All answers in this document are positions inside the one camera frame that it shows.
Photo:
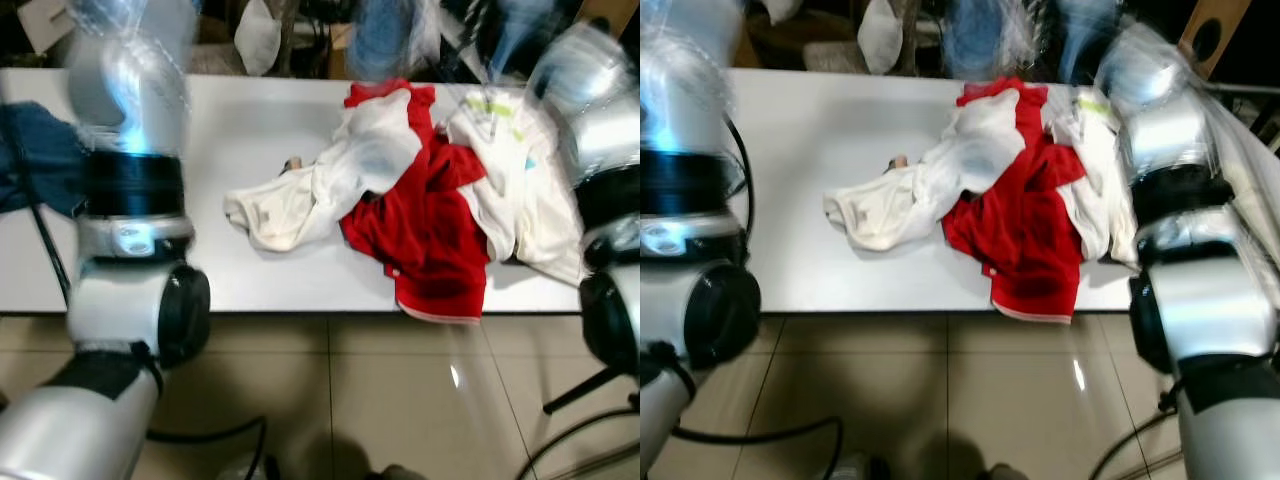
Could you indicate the blue denim garment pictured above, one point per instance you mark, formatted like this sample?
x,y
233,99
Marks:
x,y
40,155

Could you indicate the cream denim jacket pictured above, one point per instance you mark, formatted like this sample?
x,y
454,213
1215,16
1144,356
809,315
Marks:
x,y
920,190
320,190

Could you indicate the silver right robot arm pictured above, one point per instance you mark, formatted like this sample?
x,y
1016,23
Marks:
x,y
1200,300
600,130

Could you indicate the white garment green label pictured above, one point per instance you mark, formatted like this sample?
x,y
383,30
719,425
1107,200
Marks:
x,y
520,190
1100,180

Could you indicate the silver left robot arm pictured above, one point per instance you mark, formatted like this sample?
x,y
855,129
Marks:
x,y
690,290
120,300

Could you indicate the red shirt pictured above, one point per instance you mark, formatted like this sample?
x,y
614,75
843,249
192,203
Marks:
x,y
1030,240
430,240

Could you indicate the white pillow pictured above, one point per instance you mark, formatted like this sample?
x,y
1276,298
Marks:
x,y
258,38
880,38

